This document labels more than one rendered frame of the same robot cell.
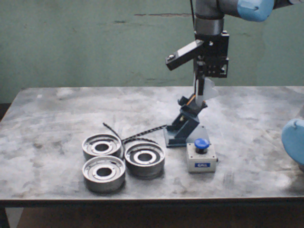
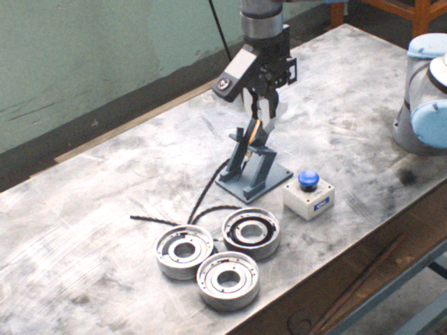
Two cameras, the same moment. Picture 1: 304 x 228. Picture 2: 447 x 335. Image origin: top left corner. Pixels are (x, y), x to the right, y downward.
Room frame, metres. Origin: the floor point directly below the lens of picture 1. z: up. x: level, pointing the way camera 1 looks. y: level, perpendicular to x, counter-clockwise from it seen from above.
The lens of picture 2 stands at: (0.13, 0.54, 1.69)
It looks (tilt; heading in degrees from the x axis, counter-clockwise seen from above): 39 degrees down; 327
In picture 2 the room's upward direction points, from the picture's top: 6 degrees counter-clockwise
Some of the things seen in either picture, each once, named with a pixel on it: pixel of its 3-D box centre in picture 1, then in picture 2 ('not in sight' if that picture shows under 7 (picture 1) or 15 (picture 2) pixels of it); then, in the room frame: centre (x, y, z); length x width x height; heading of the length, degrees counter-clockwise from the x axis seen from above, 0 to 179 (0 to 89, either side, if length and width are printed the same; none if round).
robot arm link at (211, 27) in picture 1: (208, 24); (260, 20); (0.98, -0.14, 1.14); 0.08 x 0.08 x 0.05
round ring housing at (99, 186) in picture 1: (104, 174); (228, 282); (0.77, 0.13, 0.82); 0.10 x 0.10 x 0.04
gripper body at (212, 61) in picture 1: (209, 54); (267, 58); (0.98, -0.14, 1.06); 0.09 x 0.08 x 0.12; 94
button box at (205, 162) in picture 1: (203, 156); (311, 193); (0.84, -0.13, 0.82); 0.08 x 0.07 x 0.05; 91
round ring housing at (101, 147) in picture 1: (101, 149); (185, 253); (0.88, 0.15, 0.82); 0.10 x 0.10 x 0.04
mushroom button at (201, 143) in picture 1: (201, 148); (308, 185); (0.84, -0.12, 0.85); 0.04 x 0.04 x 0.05
